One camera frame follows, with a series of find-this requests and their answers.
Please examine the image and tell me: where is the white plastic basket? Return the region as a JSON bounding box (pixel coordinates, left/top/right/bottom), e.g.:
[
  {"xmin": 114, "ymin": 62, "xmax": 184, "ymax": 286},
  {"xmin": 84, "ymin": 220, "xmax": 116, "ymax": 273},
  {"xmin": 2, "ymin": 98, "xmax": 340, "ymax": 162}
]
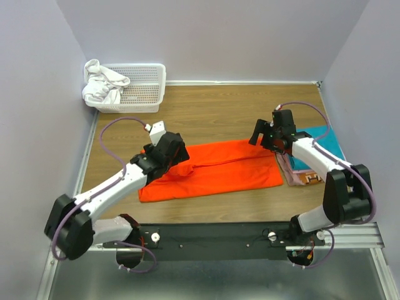
[{"xmin": 90, "ymin": 63, "xmax": 166, "ymax": 113}]

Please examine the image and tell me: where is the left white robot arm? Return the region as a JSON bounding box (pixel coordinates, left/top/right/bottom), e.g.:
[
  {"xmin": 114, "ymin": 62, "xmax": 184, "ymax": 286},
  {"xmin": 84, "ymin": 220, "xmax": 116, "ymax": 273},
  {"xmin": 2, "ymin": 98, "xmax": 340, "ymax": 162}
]
[{"xmin": 44, "ymin": 131, "xmax": 189, "ymax": 261}]

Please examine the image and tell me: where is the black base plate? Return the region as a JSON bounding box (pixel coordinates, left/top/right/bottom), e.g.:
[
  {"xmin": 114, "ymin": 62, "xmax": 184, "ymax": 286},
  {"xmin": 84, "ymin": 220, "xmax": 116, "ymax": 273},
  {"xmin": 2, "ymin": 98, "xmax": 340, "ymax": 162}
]
[{"xmin": 102, "ymin": 222, "xmax": 326, "ymax": 262}]

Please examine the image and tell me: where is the white t shirt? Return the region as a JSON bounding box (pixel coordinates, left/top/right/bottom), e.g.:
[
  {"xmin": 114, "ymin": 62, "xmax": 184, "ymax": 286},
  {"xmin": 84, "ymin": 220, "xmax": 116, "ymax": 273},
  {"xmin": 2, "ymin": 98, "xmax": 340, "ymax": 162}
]
[{"xmin": 82, "ymin": 59, "xmax": 131, "ymax": 107}]

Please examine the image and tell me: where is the aluminium frame rail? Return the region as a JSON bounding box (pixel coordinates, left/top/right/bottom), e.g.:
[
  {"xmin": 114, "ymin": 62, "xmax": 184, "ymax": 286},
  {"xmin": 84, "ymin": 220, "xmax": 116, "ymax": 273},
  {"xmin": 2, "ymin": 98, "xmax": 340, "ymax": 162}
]
[{"xmin": 330, "ymin": 222, "xmax": 385, "ymax": 249}]

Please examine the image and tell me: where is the pink folded t shirt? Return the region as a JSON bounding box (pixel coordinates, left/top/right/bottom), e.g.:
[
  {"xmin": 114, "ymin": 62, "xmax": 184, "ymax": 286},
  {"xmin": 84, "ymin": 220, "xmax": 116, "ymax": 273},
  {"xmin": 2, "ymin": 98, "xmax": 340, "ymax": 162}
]
[{"xmin": 276, "ymin": 154, "xmax": 323, "ymax": 186}]

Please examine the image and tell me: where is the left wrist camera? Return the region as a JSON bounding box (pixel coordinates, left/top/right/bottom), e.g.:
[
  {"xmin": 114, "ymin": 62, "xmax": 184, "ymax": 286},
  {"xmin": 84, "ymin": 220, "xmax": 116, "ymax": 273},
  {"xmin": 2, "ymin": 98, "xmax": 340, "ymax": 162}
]
[{"xmin": 144, "ymin": 121, "xmax": 166, "ymax": 146}]

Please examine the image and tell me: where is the teal folded t shirt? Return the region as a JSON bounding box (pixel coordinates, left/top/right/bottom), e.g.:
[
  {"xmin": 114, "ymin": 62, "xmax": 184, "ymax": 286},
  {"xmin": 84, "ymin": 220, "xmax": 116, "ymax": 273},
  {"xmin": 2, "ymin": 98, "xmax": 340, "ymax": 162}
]
[{"xmin": 287, "ymin": 126, "xmax": 344, "ymax": 172}]

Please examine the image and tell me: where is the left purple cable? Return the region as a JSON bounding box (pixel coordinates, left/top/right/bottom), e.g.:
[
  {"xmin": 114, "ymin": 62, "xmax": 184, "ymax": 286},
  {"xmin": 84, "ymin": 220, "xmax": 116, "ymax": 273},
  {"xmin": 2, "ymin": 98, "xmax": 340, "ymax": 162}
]
[{"xmin": 51, "ymin": 117, "xmax": 157, "ymax": 273}]

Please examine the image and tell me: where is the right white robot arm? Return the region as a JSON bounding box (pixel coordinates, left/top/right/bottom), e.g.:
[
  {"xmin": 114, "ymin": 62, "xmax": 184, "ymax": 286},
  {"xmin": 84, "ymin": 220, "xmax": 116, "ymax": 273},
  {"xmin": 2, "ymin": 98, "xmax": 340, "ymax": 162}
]
[{"xmin": 249, "ymin": 109, "xmax": 376, "ymax": 245}]

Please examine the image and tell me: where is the orange t shirt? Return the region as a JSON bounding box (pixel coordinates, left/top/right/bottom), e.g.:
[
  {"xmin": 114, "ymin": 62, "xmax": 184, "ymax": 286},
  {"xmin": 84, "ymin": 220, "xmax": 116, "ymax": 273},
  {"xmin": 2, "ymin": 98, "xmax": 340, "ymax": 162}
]
[{"xmin": 138, "ymin": 140, "xmax": 283, "ymax": 203}]

